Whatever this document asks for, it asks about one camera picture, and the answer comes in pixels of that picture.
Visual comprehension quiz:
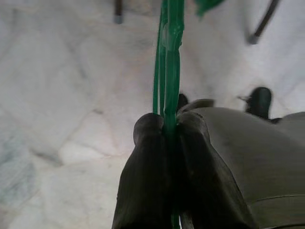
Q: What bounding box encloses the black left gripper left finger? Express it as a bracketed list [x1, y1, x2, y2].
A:
[111, 113, 173, 229]

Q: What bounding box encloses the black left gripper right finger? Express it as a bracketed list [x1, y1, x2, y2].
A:
[175, 111, 257, 229]

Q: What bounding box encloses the green plastic clothes hanger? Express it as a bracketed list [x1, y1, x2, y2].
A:
[152, 0, 226, 229]

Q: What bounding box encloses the black robot right foot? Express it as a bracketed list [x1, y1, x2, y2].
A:
[238, 86, 283, 124]

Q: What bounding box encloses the marble pattern folding table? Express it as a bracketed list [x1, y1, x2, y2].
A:
[113, 0, 281, 45]

